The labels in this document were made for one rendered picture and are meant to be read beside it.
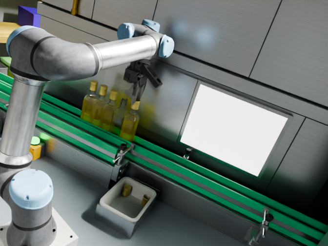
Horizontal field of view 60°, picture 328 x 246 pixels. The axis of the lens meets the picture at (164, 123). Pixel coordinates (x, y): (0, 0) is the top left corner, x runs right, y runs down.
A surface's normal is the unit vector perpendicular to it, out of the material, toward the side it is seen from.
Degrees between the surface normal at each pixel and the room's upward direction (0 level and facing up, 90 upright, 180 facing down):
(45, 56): 69
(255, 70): 90
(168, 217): 0
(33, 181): 7
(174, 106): 90
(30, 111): 87
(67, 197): 0
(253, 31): 90
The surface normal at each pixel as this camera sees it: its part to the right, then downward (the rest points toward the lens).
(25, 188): 0.31, -0.80
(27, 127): 0.70, 0.44
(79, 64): 0.54, 0.26
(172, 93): -0.37, 0.30
